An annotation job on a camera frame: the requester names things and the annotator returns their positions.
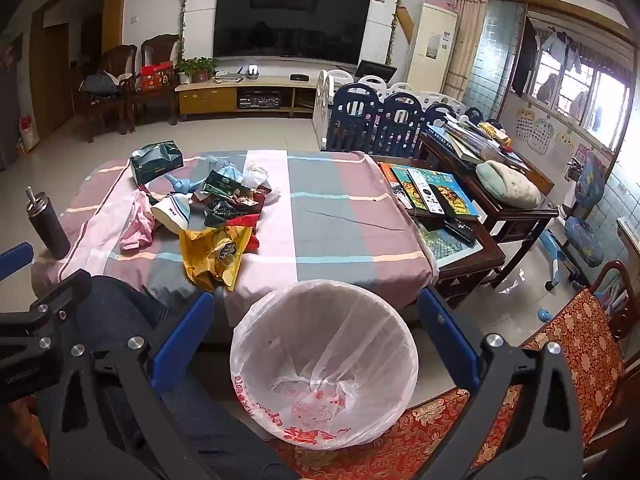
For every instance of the dark wooden armchair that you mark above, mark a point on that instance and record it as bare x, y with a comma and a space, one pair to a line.
107, 105
157, 47

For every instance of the white plastic bag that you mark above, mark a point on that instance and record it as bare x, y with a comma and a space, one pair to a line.
257, 176

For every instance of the dark green snack bag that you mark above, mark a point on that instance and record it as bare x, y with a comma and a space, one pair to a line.
225, 185

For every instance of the cream standing air conditioner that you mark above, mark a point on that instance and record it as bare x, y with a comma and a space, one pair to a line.
432, 45

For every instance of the red gift box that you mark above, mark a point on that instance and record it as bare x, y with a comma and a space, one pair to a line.
157, 76

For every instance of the row of colourful books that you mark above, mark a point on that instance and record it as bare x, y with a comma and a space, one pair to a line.
452, 195

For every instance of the small dark snack wrapper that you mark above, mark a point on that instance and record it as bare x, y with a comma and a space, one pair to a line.
217, 212

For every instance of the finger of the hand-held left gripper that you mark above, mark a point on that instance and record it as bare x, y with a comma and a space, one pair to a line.
60, 300
15, 260

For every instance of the red snack wrapper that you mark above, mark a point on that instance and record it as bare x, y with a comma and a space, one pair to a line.
246, 224

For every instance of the brown wooden door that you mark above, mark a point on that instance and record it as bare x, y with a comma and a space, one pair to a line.
50, 75

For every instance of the pink plastic bag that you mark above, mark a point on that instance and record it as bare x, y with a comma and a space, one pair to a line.
137, 225

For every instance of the white remote control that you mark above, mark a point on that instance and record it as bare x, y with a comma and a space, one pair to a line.
419, 187

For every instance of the clear light blue plastic bag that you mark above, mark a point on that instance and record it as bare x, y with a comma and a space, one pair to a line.
220, 165

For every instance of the bin with white plastic liner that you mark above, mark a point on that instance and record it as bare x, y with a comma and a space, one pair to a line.
325, 360

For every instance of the beige curtain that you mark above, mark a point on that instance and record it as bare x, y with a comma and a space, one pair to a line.
467, 30

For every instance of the white blue medicine box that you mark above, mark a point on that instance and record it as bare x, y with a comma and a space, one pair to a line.
170, 212

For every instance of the barred window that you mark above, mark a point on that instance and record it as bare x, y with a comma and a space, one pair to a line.
580, 85

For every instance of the tall dark wooden side table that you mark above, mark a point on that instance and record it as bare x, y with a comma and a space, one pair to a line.
515, 212

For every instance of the blue child's swivel chair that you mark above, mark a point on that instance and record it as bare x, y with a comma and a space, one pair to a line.
582, 220

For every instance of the white red sack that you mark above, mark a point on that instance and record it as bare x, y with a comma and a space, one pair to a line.
27, 132

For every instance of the large flat television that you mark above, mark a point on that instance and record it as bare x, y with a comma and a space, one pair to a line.
290, 22

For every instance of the black laptop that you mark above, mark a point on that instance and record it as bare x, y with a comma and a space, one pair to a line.
375, 69

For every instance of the pale blue hanging garment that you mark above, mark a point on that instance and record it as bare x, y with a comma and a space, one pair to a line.
562, 45

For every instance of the wall calendar chart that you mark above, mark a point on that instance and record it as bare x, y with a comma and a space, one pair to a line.
525, 122
543, 135
564, 147

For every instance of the yellow chip bag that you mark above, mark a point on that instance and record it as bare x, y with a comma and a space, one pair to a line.
215, 255

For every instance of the green potted plant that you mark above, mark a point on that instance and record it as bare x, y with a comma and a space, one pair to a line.
197, 67

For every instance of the small black set-top box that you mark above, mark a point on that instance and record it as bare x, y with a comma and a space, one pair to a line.
299, 78

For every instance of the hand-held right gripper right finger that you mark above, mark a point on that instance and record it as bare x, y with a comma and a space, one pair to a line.
447, 340

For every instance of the dark hanging garment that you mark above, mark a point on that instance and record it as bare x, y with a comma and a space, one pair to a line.
525, 55

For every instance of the dark green tissue pack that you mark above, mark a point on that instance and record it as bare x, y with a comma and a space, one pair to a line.
155, 160

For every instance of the low glass-topped wooden table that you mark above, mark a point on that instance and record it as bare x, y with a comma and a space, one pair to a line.
470, 265

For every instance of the wooden seat armrest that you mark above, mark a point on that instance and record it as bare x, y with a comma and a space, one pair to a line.
622, 305

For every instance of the green ivy garland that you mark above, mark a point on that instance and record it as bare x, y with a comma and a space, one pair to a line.
397, 10
185, 5

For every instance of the pile of books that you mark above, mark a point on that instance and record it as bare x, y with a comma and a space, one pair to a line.
475, 135

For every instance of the black thermos bottle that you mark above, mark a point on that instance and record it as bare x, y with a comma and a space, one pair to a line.
47, 225

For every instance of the small desk clock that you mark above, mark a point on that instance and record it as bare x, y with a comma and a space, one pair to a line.
253, 71

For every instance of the navy playpen fence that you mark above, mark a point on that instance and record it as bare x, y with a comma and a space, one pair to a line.
395, 120

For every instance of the yellow wooden television cabinet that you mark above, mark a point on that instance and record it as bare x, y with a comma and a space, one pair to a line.
240, 96

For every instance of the black remote control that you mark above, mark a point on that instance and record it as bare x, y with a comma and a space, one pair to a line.
462, 230

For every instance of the dark bag on armchair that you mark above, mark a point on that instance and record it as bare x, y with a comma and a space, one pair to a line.
100, 84

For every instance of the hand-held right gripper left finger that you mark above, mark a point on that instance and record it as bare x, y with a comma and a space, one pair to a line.
182, 335

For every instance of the white playpen fence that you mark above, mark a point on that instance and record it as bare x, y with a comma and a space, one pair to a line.
327, 95

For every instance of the blue twisted plastic bag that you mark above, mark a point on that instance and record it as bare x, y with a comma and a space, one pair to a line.
181, 185

